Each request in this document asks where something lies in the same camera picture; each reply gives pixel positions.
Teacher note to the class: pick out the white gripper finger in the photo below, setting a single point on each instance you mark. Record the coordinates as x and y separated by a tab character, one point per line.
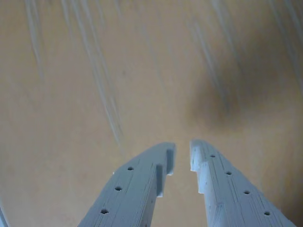
232	196
132	194

